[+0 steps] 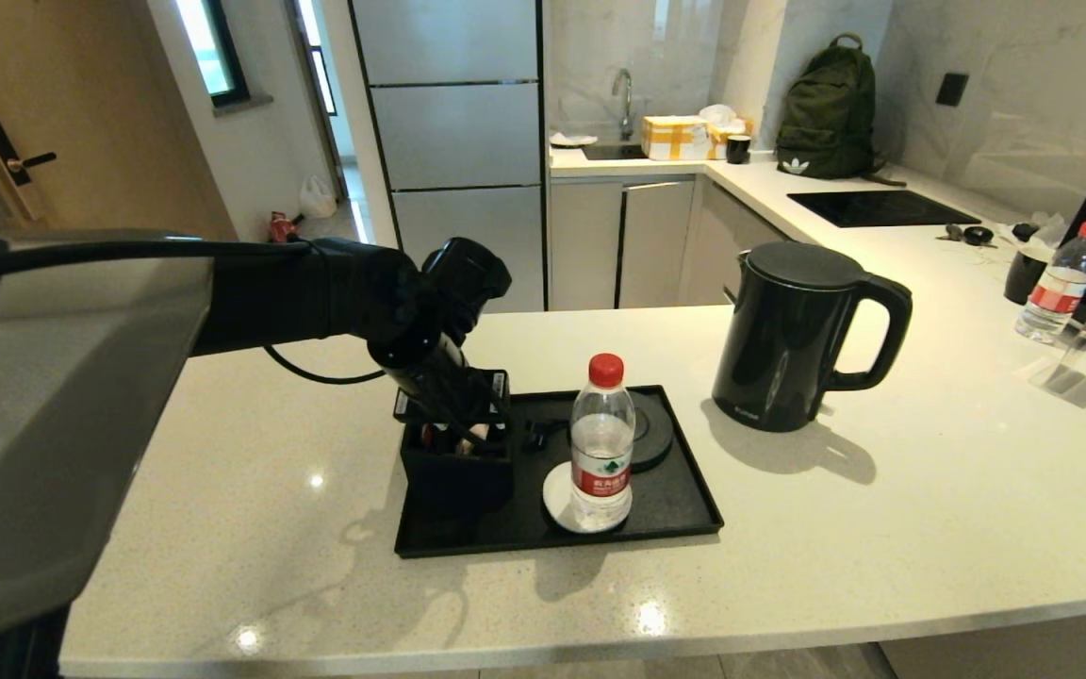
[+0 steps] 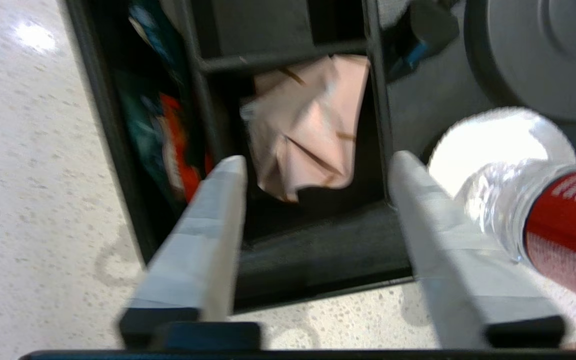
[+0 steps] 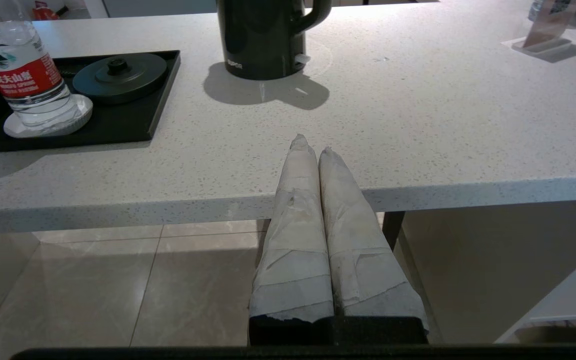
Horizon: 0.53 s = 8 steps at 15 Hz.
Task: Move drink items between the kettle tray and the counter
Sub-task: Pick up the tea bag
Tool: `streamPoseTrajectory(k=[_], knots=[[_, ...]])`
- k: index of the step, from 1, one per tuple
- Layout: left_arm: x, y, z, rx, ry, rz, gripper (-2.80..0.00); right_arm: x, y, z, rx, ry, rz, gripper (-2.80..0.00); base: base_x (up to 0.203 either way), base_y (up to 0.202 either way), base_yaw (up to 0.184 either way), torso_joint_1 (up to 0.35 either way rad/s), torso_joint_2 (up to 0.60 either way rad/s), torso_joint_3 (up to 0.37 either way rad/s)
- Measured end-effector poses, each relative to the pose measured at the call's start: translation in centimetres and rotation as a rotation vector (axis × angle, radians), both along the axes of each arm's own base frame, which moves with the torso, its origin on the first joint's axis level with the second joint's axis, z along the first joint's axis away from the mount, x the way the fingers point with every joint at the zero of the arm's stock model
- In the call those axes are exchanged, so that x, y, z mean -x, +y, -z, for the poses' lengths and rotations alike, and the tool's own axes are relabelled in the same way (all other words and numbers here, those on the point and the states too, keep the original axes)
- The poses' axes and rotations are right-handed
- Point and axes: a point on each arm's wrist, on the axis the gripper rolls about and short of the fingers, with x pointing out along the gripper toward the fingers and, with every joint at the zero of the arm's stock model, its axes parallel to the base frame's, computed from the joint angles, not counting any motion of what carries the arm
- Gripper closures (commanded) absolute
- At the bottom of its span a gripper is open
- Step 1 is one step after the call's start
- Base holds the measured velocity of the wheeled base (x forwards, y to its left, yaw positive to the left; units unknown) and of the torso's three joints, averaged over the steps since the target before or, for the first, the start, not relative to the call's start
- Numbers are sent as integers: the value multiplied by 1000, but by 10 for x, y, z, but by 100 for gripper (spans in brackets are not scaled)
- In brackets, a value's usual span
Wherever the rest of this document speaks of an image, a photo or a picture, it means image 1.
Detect black electric kettle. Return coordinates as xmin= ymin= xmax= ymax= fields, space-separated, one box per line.
xmin=713 ymin=241 xmax=913 ymax=433

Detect red-label water bottle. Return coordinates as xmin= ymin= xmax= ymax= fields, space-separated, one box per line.
xmin=571 ymin=354 xmax=638 ymax=531
xmin=1015 ymin=222 xmax=1086 ymax=345

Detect black round kettle base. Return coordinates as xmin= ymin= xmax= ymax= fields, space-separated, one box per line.
xmin=625 ymin=389 xmax=675 ymax=472

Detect black organizer box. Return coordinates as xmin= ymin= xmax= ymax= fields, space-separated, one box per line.
xmin=399 ymin=368 xmax=516 ymax=515

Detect white round coaster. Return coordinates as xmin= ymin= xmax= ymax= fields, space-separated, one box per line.
xmin=543 ymin=460 xmax=634 ymax=535

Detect black serving tray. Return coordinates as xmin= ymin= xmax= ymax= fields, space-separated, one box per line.
xmin=396 ymin=385 xmax=726 ymax=559

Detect silver tall refrigerator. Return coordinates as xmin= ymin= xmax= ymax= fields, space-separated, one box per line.
xmin=350 ymin=0 xmax=549 ymax=317

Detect white kitchen base cabinets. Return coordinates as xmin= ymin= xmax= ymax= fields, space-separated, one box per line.
xmin=548 ymin=174 xmax=789 ymax=312

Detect chrome kitchen faucet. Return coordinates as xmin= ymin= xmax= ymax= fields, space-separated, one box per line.
xmin=612 ymin=69 xmax=636 ymax=142

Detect yellow-taped cardboard box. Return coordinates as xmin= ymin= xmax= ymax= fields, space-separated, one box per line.
xmin=642 ymin=116 xmax=714 ymax=162

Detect dark-framed window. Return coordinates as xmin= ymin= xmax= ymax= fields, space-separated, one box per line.
xmin=175 ymin=0 xmax=252 ymax=109

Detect brown wooden door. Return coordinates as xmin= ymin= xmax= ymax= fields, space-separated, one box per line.
xmin=0 ymin=0 xmax=240 ymax=256

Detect black induction cooktop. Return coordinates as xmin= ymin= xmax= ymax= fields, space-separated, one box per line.
xmin=787 ymin=191 xmax=982 ymax=230

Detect dark green backpack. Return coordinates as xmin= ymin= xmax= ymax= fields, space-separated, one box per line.
xmin=776 ymin=34 xmax=907 ymax=187

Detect black keys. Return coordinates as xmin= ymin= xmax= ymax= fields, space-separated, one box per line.
xmin=937 ymin=224 xmax=996 ymax=249

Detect clear acrylic sign holder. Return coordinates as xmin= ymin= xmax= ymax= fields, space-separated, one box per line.
xmin=1024 ymin=283 xmax=1086 ymax=408

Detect crumpled white tissue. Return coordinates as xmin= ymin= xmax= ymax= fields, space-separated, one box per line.
xmin=1000 ymin=215 xmax=1069 ymax=265

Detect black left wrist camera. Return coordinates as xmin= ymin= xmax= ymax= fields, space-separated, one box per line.
xmin=422 ymin=238 xmax=513 ymax=331

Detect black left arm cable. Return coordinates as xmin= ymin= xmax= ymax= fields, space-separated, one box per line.
xmin=0 ymin=240 xmax=386 ymax=386

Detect black door lock handle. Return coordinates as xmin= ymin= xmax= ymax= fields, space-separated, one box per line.
xmin=0 ymin=108 xmax=60 ymax=223

